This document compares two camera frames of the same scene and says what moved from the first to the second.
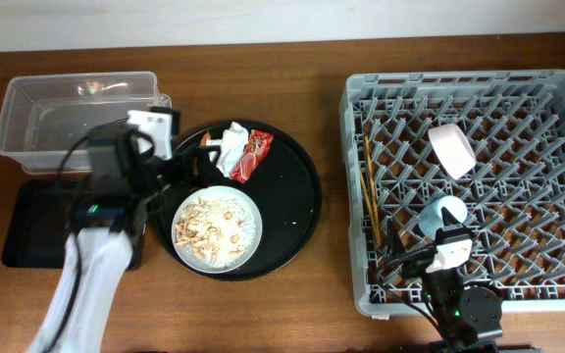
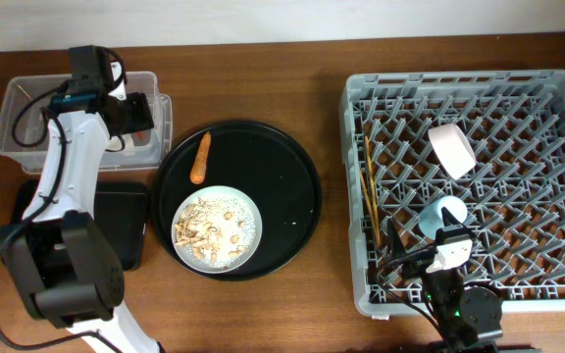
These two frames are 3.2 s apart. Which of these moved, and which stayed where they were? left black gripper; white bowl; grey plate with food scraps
Moved: left black gripper
Stayed: white bowl; grey plate with food scraps
